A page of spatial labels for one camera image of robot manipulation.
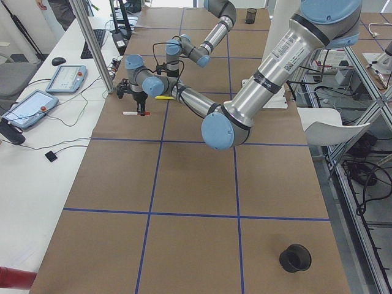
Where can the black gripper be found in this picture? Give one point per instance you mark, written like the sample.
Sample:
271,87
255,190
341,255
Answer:
140,98
173,73

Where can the red marker pen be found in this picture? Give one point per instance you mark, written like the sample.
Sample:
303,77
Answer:
134,113

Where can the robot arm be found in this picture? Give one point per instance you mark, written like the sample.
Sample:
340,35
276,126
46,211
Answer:
315,25
182,45

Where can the teach pendant far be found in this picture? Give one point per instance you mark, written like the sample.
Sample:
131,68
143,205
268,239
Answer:
67,79

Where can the teach pendant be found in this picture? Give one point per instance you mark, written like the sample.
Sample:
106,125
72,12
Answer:
67,79
31,109

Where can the black mesh pen cup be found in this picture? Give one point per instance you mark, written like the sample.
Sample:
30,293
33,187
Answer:
250,15

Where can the black computer mouse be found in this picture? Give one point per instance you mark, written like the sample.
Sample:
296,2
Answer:
58,61

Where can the small black square device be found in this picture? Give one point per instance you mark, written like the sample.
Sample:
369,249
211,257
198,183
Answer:
51,156

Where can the teach pendant near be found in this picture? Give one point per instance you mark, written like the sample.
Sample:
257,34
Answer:
31,109

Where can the white plastic chair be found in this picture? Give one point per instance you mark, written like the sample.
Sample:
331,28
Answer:
324,127

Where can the red cylinder object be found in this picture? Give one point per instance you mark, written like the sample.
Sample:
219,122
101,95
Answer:
17,279

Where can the black round cup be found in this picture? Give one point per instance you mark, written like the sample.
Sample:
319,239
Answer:
295,258

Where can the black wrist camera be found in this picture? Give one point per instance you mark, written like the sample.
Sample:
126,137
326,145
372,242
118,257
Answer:
161,68
122,88

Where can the aluminium frame post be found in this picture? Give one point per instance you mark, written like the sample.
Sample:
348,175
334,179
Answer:
87,32

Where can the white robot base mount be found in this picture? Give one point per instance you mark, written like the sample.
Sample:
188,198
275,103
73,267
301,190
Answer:
265,87

